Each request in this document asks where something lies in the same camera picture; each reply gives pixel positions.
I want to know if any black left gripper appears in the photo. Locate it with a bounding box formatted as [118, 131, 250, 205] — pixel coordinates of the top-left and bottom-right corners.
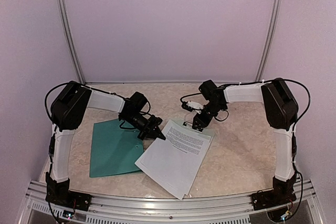
[121, 112, 166, 141]

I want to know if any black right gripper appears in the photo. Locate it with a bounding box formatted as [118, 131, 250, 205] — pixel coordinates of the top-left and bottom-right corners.
[192, 101, 225, 129]

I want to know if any light green clipboard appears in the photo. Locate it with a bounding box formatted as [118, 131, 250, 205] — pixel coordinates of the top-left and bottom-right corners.
[173, 119, 192, 129]

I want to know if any white paper sheet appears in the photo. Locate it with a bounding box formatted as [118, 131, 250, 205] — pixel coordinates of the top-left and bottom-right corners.
[134, 120, 215, 200]

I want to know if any dark green folder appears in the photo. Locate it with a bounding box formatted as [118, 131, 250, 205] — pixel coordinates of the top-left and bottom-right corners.
[89, 119, 144, 178]

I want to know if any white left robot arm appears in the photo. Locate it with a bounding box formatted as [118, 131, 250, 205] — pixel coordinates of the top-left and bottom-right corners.
[46, 81, 166, 206]

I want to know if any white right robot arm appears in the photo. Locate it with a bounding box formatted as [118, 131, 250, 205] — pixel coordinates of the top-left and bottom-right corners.
[192, 78, 299, 205]

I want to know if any front aluminium rail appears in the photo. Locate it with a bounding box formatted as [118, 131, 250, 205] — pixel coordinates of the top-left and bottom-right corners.
[17, 180, 326, 223]

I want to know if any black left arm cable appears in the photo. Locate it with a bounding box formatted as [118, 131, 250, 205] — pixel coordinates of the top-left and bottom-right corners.
[44, 82, 116, 125]

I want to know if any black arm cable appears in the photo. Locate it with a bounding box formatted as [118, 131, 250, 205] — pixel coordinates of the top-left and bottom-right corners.
[44, 82, 116, 125]
[283, 78, 312, 127]

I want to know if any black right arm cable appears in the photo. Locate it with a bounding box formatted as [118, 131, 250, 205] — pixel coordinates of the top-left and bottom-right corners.
[283, 78, 312, 127]

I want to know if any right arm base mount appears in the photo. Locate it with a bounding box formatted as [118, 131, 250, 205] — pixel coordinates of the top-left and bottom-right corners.
[251, 175, 297, 210]

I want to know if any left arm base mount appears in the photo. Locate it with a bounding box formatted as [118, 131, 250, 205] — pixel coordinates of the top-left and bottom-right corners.
[46, 178, 92, 211]

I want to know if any right aluminium frame post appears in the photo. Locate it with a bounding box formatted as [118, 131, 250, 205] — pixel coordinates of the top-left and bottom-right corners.
[255, 0, 281, 81]

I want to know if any aluminium frame post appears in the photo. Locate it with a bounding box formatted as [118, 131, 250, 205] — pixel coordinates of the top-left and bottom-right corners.
[57, 0, 86, 84]
[255, 0, 281, 81]

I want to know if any left aluminium frame post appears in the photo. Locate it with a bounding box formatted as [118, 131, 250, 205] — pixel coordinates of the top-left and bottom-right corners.
[57, 0, 86, 84]

